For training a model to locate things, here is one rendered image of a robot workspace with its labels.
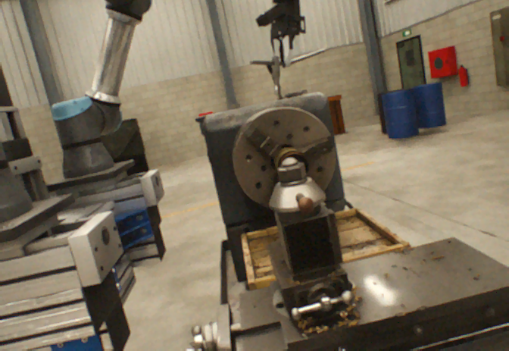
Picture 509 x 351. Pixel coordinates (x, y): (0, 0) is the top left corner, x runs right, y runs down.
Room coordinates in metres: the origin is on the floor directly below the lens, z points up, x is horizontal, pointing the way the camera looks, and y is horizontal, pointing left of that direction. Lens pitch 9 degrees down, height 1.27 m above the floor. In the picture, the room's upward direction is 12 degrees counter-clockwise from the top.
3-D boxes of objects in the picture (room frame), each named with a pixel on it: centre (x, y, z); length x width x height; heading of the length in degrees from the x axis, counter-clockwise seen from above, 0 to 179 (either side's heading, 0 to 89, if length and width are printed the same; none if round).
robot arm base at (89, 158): (1.12, 0.51, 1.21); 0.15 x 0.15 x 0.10
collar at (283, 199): (0.49, -0.05, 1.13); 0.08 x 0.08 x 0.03
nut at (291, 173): (0.49, -0.05, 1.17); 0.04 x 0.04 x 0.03
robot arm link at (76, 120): (1.13, 0.51, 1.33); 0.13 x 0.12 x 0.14; 172
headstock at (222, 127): (1.52, -0.05, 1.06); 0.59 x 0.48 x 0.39; 3
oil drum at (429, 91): (7.51, -3.89, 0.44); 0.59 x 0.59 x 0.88
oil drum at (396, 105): (7.06, -3.06, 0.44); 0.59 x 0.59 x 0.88
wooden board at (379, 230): (0.86, -0.11, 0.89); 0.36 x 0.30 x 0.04; 93
